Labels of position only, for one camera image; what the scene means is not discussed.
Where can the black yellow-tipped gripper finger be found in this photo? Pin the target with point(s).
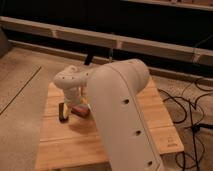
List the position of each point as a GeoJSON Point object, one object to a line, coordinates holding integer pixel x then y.
{"type": "Point", "coordinates": [64, 112]}

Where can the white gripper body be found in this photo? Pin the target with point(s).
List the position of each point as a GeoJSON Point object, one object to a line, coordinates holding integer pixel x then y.
{"type": "Point", "coordinates": [74, 96]}

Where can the red pepper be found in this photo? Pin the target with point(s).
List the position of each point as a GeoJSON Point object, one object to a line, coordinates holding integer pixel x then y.
{"type": "Point", "coordinates": [81, 110]}

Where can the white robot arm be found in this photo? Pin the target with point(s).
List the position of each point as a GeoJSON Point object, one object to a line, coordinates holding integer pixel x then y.
{"type": "Point", "coordinates": [111, 91]}

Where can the wooden board table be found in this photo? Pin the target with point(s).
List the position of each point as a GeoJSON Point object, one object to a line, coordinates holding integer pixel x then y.
{"type": "Point", "coordinates": [76, 143]}

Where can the black stand leg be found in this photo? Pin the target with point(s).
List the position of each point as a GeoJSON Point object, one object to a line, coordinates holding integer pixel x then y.
{"type": "Point", "coordinates": [89, 58]}

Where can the white shelf rail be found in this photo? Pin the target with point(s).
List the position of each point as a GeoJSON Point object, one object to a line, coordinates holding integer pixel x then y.
{"type": "Point", "coordinates": [152, 48]}

